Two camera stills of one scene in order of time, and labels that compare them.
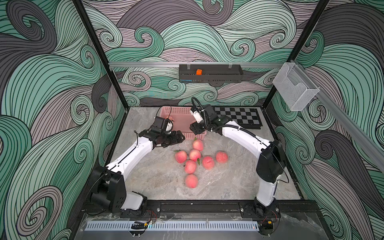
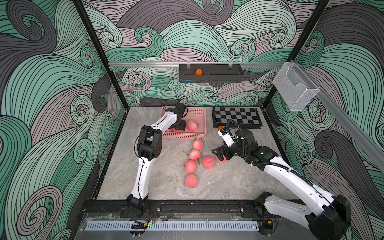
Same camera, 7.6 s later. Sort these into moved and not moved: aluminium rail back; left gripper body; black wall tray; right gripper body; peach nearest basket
Moved: right gripper body; left gripper body
Not moved: aluminium rail back; black wall tray; peach nearest basket
